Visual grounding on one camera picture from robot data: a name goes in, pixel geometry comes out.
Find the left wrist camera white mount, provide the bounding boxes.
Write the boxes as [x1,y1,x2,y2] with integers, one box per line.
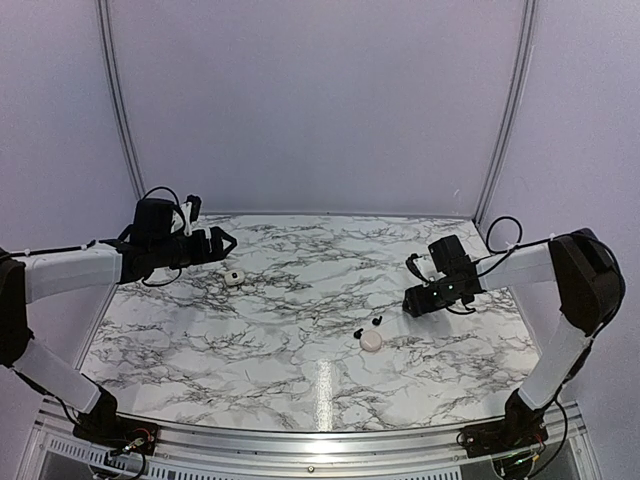
[171,195,202,237]

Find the left aluminium corner post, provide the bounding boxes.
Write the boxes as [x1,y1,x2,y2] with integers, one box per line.
[95,0,146,201]

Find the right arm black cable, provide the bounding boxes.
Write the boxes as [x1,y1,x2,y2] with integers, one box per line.
[444,215,626,341]

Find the white earbud charging case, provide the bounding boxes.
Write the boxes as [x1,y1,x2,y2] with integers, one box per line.
[224,270,245,287]

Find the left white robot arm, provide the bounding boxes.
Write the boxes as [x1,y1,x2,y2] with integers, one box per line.
[1,195,238,445]

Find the aluminium front rail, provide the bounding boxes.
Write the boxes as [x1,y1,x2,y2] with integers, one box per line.
[17,400,601,479]

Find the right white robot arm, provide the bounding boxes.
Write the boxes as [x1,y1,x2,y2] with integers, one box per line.
[402,228,626,448]

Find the pink round earbud case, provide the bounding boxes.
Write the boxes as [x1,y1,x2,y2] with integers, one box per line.
[359,330,383,353]

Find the aluminium corner post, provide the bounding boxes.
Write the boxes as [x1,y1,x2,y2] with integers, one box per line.
[95,0,146,201]
[473,0,539,227]

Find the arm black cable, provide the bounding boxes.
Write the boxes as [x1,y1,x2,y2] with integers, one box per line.
[444,215,626,341]
[0,186,186,287]

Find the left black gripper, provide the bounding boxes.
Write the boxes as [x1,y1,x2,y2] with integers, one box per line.
[150,226,236,268]

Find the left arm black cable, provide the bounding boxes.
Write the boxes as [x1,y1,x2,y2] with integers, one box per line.
[0,186,186,287]

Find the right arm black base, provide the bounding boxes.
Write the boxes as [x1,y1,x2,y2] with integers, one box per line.
[456,389,551,458]

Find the right aluminium corner post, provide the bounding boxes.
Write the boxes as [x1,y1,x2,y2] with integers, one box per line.
[473,0,539,227]

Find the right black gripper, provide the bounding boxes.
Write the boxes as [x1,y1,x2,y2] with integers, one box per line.
[404,277,464,318]

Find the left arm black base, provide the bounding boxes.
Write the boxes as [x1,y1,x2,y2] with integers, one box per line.
[72,387,159,455]

